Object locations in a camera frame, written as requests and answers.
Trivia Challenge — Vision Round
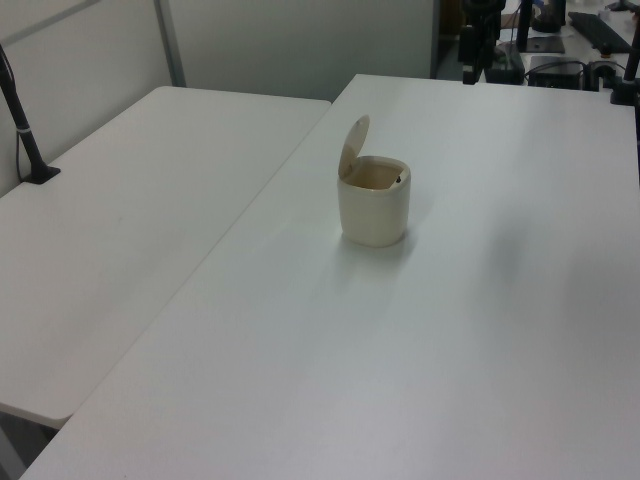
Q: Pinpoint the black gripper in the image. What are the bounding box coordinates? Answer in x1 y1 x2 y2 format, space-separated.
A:
460 0 504 85

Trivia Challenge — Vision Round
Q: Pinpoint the beige mini trash bin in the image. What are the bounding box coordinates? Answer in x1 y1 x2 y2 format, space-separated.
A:
336 114 413 249

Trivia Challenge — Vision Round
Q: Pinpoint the black monitor stand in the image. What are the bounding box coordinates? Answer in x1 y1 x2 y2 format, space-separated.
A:
515 0 567 55

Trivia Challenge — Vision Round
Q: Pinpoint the black electronics box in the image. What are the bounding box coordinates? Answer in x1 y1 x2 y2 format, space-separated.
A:
525 54 585 90

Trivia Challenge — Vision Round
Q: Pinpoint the black computer keyboard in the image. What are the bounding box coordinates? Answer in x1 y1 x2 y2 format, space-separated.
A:
567 10 634 52

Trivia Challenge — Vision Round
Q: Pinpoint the black clamp pole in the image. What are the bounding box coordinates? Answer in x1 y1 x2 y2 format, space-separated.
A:
608 27 640 106

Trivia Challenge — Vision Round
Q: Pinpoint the white side table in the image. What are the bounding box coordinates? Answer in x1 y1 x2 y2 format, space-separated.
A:
0 85 334 429

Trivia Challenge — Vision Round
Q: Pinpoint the grey metal partition post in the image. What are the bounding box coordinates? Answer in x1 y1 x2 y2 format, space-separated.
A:
152 0 188 88

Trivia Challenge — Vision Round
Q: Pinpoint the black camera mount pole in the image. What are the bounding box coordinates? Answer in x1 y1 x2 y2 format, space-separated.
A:
0 43 62 186

